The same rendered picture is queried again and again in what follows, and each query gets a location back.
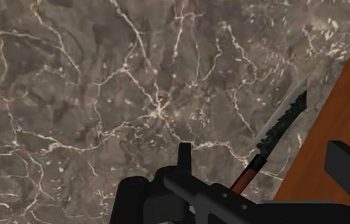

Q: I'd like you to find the brown wooden board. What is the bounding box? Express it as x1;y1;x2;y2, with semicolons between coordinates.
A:
272;20;350;212

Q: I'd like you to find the knife with brown handle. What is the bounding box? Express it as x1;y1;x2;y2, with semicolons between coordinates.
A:
230;77;309;195

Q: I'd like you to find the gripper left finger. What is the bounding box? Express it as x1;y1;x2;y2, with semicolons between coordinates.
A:
109;142;269;224

